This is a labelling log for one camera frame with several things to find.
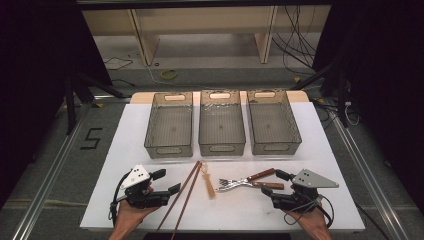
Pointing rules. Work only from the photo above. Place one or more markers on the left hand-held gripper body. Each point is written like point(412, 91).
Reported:
point(136, 176)

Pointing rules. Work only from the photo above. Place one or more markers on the person's left hand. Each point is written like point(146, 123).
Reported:
point(131, 216)

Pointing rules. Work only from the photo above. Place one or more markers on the aluminium floor rail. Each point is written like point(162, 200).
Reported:
point(43, 186)
point(370, 180)

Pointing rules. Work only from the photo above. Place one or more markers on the black metal stand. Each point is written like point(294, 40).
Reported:
point(341, 100)
point(70, 106)

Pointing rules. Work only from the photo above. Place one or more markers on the person's right hand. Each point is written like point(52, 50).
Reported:
point(315, 221)

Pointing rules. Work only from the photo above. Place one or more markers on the dark curtain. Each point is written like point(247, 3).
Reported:
point(390, 83)
point(33, 66)

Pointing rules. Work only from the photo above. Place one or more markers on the grey transparent plastic bin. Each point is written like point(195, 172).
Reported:
point(221, 128)
point(273, 126)
point(170, 128)

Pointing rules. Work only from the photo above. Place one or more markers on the yellow tape roll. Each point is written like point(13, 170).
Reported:
point(163, 75)

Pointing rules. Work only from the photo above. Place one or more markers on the white table cover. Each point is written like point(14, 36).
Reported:
point(233, 213)

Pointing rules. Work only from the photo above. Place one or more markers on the small light wooden fork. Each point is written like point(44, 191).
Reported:
point(209, 185)

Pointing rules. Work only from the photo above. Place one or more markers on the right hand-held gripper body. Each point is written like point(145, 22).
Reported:
point(310, 180)

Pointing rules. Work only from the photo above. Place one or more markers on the light wooden desk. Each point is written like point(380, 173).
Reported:
point(146, 43)

